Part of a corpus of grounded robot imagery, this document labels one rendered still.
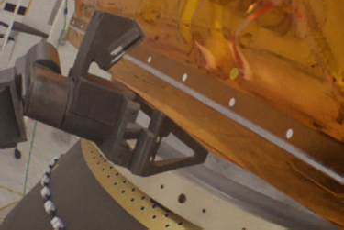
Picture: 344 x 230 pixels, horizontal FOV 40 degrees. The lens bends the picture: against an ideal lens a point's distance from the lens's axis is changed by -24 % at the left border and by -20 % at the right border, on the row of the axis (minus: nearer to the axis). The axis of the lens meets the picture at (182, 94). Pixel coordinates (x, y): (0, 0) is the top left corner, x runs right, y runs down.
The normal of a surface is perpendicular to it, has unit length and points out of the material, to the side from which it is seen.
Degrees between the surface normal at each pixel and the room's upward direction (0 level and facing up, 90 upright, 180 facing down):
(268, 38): 91
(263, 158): 90
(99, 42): 90
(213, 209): 90
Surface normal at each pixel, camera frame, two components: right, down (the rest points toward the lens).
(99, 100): 0.39, 0.23
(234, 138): -0.85, -0.28
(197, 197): -0.68, -0.18
